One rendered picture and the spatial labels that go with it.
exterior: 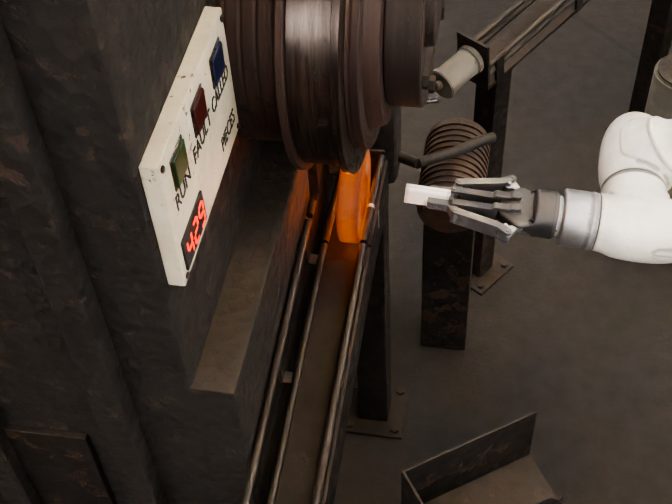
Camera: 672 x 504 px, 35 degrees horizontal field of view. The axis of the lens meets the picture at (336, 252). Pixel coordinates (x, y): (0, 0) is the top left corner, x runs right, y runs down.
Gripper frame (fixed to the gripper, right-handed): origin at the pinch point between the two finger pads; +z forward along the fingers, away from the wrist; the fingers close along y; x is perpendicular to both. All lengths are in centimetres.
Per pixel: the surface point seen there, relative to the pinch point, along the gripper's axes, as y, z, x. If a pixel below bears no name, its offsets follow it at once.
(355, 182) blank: -3.9, 11.0, 4.7
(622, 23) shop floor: 148, -48, -71
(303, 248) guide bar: -14.2, 17.0, -0.3
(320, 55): -21.5, 14.3, 42.8
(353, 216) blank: -7.3, 10.6, 0.8
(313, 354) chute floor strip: -24.9, 13.2, -11.7
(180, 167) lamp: -43, 25, 43
